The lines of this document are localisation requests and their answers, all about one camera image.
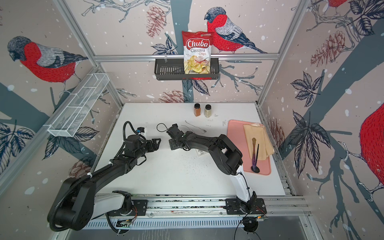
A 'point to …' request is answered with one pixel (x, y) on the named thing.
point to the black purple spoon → (257, 170)
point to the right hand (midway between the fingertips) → (176, 142)
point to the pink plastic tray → (235, 131)
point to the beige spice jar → (208, 111)
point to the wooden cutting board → (258, 131)
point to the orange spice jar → (197, 109)
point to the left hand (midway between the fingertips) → (158, 137)
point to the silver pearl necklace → (205, 131)
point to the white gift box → (200, 153)
